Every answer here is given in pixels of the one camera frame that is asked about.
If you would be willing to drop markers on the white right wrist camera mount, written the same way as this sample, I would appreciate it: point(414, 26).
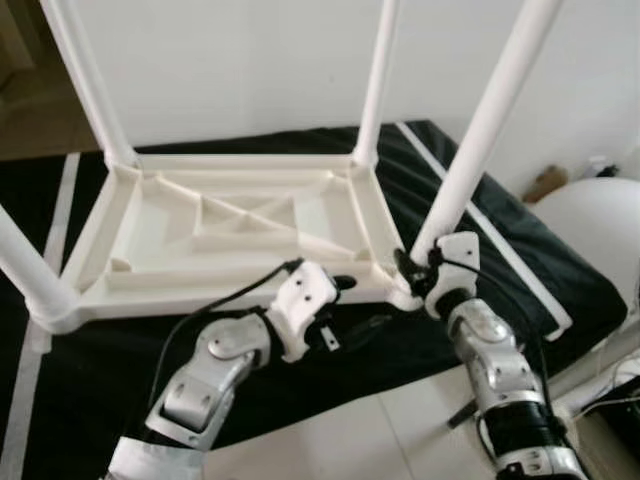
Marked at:
point(460, 255)

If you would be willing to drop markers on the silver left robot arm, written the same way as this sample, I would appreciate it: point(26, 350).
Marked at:
point(205, 385)

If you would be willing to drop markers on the wall socket with black plug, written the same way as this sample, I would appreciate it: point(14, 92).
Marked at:
point(602, 166)

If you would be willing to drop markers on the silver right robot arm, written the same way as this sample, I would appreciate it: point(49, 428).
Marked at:
point(495, 365)

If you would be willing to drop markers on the white standing fan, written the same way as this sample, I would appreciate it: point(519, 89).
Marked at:
point(600, 225)

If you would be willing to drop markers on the dark metal bed leg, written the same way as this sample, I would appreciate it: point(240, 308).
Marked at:
point(462, 412)

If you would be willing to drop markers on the brown plush object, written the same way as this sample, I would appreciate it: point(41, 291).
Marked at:
point(545, 183)

